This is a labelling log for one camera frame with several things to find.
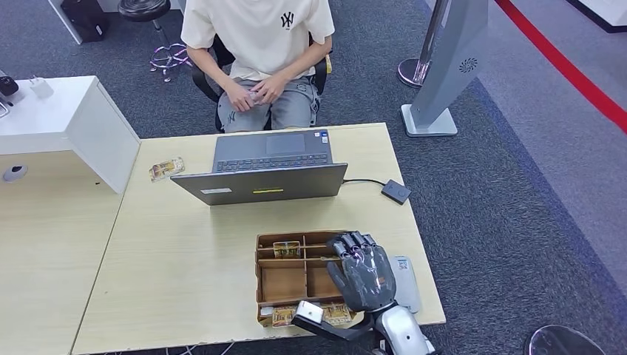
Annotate person's left hand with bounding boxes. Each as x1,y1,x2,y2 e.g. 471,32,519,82
252,73,290,105

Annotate person's right hand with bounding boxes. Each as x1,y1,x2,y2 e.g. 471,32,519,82
224,81,258,114

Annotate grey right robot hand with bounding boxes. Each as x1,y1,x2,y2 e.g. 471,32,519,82
325,231,398,314

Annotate white card reader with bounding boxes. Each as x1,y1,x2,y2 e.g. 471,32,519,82
389,255,423,314

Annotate person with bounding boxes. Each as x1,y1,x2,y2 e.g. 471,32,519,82
180,0,336,134

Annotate wooden card organizer box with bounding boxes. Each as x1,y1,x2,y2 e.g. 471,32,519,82
254,230,359,328

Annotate black office chair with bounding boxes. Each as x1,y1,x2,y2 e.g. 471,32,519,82
188,36,334,133

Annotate grey laptop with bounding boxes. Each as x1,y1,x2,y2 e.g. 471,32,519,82
170,129,350,207

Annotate small black usb device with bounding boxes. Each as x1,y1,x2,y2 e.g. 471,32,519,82
381,180,413,206

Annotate black round stool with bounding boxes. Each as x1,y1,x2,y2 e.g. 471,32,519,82
117,0,192,83

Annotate black box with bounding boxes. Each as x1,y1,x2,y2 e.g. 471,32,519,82
59,0,111,44

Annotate grey kiosk stand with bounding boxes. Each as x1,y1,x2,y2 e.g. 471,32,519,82
400,0,489,138

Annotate white cabinet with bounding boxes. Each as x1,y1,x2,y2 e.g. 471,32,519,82
0,75,141,195

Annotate white charger plug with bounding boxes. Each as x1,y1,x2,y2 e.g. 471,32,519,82
27,75,55,99

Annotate round chrome base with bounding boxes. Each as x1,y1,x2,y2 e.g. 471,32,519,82
523,325,607,355

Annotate grey desk grommet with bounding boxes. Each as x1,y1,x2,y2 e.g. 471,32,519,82
1,165,29,183

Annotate white platform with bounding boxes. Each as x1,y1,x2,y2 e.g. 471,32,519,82
568,0,627,34

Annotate black camera bracket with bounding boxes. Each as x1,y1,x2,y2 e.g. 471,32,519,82
291,313,381,342

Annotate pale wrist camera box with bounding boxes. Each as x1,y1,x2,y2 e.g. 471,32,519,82
295,300,325,325

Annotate thin black usb cable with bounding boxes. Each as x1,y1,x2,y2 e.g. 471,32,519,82
342,178,388,188

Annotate chrome stanchion post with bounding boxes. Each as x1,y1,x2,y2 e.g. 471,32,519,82
397,0,452,89

